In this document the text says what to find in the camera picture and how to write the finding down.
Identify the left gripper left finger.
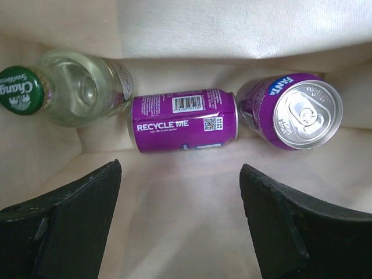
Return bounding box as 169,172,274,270
1,160,121,278

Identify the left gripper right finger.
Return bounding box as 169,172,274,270
239,164,371,278

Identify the cream canvas tote bag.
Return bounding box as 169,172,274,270
1,1,371,278

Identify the purple Fanta can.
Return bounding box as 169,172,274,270
128,88,238,153
236,73,343,151

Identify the clear glass bottle green cap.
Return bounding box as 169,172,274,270
1,50,133,128

